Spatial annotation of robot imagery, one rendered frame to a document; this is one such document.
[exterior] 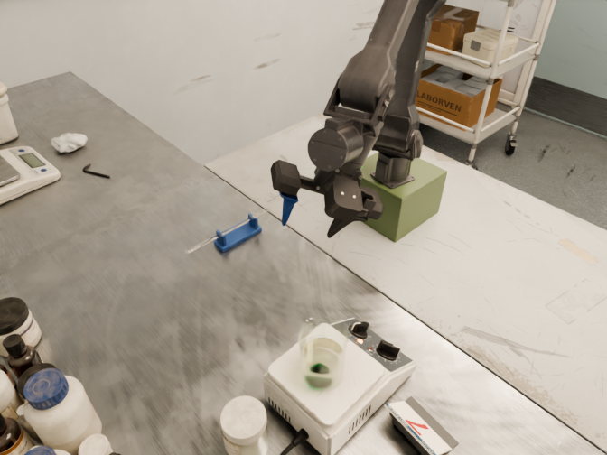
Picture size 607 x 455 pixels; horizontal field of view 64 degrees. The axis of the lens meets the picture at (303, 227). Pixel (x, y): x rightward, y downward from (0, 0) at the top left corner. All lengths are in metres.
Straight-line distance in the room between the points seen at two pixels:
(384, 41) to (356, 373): 0.46
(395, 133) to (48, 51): 1.29
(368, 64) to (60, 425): 0.62
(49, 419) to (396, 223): 0.66
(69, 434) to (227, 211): 0.56
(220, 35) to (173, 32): 0.22
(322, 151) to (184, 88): 1.53
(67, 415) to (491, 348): 0.63
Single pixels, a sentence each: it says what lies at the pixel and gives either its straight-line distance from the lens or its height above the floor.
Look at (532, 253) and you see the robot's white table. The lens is 1.07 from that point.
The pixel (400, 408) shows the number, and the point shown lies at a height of 0.92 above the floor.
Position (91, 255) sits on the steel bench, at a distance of 1.05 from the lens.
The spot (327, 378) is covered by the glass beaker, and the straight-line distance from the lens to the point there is 0.65.
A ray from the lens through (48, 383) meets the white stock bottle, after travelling 0.71.
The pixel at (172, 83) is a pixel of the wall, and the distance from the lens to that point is 2.11.
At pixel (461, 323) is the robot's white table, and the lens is 0.89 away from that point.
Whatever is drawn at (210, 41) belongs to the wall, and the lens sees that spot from 2.16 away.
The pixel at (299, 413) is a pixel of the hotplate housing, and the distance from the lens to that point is 0.69.
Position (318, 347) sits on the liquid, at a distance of 0.67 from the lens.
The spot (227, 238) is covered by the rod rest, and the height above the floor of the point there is 0.91.
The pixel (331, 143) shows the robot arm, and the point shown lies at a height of 1.24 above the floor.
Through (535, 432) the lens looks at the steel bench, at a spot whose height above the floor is 0.90.
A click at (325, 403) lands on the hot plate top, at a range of 0.67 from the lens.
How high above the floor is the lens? 1.56
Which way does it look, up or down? 40 degrees down
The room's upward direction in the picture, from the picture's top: straight up
